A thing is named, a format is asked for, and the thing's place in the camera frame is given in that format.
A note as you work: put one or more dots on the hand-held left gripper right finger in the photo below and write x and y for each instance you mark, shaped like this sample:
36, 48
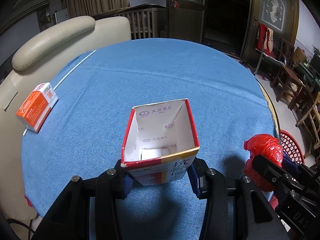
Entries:
196, 182

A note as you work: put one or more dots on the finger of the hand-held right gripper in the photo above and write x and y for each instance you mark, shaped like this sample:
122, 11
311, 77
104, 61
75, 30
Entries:
270, 172
297, 170

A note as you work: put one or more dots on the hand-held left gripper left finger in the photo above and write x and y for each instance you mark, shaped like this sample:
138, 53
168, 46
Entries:
127, 182

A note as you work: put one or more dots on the red plastic bag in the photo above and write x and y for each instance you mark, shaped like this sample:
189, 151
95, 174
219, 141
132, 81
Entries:
265, 147

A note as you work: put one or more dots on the red plastic basket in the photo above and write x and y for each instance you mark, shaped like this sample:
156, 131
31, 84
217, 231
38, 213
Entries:
291, 142

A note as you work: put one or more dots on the white and red box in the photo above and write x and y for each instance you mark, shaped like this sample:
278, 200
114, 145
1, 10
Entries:
160, 130

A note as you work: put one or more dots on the light wooden chair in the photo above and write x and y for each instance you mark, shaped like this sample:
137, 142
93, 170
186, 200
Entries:
310, 127

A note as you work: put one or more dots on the red slipper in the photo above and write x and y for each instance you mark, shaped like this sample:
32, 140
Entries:
262, 77

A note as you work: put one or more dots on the dark wooden chair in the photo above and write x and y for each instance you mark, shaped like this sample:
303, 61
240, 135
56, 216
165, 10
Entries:
287, 72

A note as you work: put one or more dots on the blue tablecloth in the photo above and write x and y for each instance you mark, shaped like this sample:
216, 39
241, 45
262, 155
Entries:
125, 80

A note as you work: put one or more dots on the cardboard box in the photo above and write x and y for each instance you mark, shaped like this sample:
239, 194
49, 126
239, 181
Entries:
298, 55

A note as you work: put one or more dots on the orange and white box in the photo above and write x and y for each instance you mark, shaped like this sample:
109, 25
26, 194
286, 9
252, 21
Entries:
35, 105

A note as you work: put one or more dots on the white straw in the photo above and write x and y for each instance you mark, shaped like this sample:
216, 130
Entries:
75, 66

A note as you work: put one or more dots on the red and white cloth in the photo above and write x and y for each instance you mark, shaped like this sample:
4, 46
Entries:
262, 37

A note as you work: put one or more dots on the brown door with keys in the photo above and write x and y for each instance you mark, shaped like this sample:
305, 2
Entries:
185, 22

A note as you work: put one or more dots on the wooden crib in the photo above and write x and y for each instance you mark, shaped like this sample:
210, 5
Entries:
140, 22

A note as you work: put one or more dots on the cream leather sofa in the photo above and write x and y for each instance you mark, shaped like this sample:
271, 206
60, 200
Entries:
62, 32

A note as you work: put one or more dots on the brown door with glass pane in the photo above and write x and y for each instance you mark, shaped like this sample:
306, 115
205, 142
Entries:
252, 5

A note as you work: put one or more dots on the white board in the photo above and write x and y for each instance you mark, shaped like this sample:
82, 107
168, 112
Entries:
61, 15

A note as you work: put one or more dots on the red key tassel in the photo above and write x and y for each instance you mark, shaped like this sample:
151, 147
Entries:
175, 2

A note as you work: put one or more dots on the metal frame chair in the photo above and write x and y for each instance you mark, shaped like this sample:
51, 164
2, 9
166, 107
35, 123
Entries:
260, 60

